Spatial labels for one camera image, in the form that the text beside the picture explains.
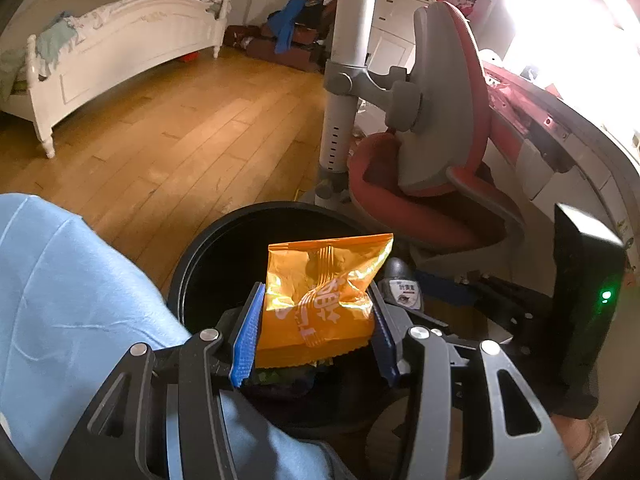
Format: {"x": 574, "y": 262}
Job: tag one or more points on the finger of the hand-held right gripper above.
{"x": 450, "y": 290}
{"x": 520, "y": 332}

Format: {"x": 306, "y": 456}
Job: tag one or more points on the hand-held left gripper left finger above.
{"x": 247, "y": 342}

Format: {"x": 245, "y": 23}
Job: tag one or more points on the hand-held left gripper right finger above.
{"x": 386, "y": 355}

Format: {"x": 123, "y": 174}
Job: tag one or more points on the grey bottle white label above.
{"x": 402, "y": 290}

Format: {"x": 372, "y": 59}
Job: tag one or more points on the orange snack packet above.
{"x": 310, "y": 310}

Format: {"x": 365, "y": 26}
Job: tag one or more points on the black trash bin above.
{"x": 220, "y": 260}

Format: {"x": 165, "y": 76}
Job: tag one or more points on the person's right forearm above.
{"x": 592, "y": 442}

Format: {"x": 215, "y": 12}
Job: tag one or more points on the green clear plastic wrapper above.
{"x": 280, "y": 375}

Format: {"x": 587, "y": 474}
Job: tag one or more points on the pink white study desk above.
{"x": 550, "y": 160}

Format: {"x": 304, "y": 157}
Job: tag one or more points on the red grey desk chair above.
{"x": 450, "y": 110}

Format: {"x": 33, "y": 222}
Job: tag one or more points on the blue tablecloth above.
{"x": 75, "y": 285}

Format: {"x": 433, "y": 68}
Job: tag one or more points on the white cabinet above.
{"x": 395, "y": 30}

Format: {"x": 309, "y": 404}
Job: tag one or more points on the dark brown bags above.
{"x": 295, "y": 55}

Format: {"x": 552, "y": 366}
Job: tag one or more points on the small red toy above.
{"x": 191, "y": 57}

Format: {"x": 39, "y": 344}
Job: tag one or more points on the blue hanging garment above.
{"x": 287, "y": 25}

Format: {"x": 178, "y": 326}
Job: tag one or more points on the light blue clothes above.
{"x": 55, "y": 42}

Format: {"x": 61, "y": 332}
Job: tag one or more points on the grey adjustable post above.
{"x": 350, "y": 35}

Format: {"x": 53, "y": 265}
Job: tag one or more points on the white bed frame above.
{"x": 125, "y": 55}

